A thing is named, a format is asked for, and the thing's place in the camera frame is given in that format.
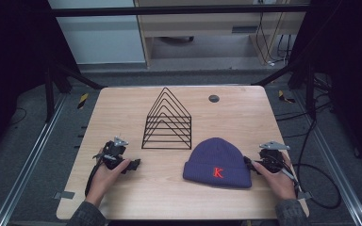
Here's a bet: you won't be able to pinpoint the aluminium floor rail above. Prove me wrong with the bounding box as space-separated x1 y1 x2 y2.
0 93 68 226
294 89 362 226

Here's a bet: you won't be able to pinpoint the black horizontal frame bar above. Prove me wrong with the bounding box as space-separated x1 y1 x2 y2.
50 4 311 18

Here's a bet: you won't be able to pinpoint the hanging black desk cables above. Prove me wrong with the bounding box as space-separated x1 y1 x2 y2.
255 0 294 68

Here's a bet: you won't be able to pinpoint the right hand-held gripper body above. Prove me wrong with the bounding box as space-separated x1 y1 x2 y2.
258 140 292 174

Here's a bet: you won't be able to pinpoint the black metal stand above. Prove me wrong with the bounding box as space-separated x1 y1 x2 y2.
42 55 107 124
252 46 320 121

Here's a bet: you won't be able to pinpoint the light wooden desk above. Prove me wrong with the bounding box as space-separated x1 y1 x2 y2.
134 0 311 68

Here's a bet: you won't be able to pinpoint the white cabinet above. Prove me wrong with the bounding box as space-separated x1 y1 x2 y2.
47 0 147 66

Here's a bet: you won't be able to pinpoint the black wire triangular rack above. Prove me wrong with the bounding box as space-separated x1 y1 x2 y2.
140 87 193 151

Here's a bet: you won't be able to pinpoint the purple knit beanie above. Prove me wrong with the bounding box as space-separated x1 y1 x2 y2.
182 137 254 189

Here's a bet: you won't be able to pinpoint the yellow black striped tape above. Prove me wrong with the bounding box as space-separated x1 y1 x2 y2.
76 92 90 110
277 89 297 105

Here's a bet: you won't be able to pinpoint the grey tape piece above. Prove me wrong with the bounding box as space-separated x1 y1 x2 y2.
296 190 314 202
53 190 76 201

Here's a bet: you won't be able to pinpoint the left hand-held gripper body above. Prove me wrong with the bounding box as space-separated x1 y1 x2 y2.
92 136 132 171

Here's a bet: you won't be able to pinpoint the person's right hand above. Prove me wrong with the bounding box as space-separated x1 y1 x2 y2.
252 152 298 202

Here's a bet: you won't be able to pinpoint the right hand-held gripper cable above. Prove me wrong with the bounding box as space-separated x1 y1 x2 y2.
281 119 343 210

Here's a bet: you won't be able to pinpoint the hand-held gripper cable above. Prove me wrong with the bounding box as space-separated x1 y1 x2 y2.
281 119 343 210
84 152 106 198

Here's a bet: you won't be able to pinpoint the person's left hand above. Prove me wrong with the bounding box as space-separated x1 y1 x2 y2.
85 149 132 207

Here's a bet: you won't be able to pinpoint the left hand-held gripper cable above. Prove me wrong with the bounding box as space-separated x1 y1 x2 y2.
84 152 106 198

